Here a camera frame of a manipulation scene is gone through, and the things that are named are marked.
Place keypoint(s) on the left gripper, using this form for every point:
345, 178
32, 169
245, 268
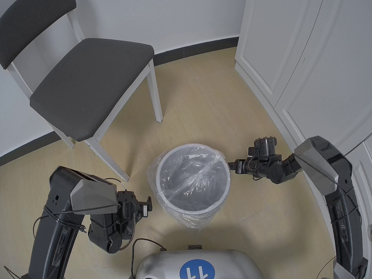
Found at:
143, 211

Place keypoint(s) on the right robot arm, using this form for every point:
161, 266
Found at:
319, 167

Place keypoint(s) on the clear plastic bag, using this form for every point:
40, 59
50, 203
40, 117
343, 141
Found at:
189, 222

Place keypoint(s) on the white wardrobe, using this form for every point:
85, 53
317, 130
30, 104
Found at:
290, 54

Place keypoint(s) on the white trash bin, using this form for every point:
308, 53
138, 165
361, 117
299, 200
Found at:
180, 155

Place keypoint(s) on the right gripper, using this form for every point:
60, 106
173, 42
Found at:
245, 167

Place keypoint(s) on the white chair with grey seat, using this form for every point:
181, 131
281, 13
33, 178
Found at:
96, 77

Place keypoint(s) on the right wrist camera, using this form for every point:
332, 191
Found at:
251, 151

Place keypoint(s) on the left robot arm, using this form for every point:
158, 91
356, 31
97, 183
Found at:
87, 190

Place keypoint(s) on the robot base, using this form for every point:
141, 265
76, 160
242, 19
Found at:
162, 266

